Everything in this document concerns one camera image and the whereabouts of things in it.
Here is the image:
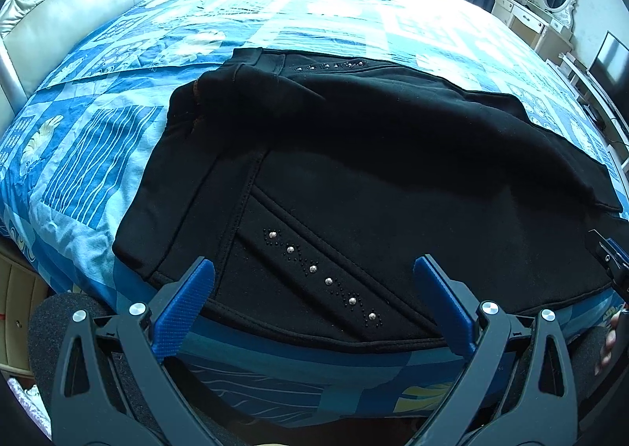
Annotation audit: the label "beige cabinet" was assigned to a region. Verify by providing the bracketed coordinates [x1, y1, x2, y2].
[0, 250, 55, 373]

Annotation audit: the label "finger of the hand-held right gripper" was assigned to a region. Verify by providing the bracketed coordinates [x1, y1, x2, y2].
[587, 229, 629, 302]

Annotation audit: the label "white dressing table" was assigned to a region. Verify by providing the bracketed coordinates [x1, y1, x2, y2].
[491, 0, 576, 51]

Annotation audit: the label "white television stand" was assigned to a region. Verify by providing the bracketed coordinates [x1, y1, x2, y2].
[557, 52, 629, 152]

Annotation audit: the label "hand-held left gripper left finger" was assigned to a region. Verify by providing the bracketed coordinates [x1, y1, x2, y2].
[49, 257, 219, 446]

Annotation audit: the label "person's right hand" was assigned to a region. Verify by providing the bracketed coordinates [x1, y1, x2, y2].
[594, 313, 620, 375]

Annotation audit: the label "black pants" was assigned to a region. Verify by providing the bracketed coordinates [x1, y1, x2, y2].
[112, 47, 624, 353]

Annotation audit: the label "person's right leg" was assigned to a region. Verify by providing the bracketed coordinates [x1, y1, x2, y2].
[565, 325, 622, 427]

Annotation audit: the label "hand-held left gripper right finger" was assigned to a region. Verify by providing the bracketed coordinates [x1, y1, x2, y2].
[408, 254, 576, 446]

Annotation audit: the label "black television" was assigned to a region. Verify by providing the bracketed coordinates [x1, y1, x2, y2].
[589, 31, 629, 98]

